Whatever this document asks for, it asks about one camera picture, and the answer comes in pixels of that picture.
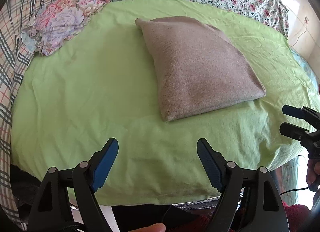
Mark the beige fuzzy sweater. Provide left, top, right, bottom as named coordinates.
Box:
left=135, top=16, right=266, bottom=122

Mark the person's right hand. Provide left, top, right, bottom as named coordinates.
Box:
left=306, top=159, right=320, bottom=185

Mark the person's left hand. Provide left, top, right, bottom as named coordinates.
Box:
left=130, top=223, right=166, bottom=232

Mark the light green bed sheet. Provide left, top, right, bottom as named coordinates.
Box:
left=11, top=0, right=319, bottom=205

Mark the pink peony floral pillow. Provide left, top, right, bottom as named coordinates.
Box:
left=21, top=0, right=110, bottom=56

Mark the plaid checked blanket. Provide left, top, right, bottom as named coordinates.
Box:
left=1, top=0, right=53, bottom=231

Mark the black cable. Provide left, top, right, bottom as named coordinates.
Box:
left=279, top=186, right=311, bottom=196

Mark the white wall cable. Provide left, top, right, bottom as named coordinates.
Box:
left=289, top=16, right=309, bottom=48

